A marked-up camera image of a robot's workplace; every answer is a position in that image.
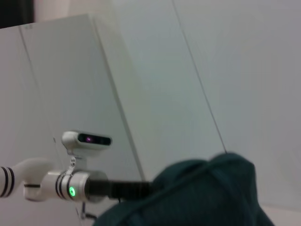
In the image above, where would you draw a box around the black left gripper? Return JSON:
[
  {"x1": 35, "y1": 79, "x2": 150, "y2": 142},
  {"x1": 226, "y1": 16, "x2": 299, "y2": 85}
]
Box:
[{"x1": 87, "y1": 180, "x2": 155, "y2": 201}]

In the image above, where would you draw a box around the teal fabric lunch bag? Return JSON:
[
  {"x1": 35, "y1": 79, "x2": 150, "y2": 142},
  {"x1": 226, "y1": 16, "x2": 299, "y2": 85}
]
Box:
[{"x1": 93, "y1": 152, "x2": 277, "y2": 226}]

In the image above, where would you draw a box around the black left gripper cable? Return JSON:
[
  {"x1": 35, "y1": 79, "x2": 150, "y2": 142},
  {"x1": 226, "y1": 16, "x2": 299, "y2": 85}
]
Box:
[{"x1": 75, "y1": 200, "x2": 97, "y2": 220}]

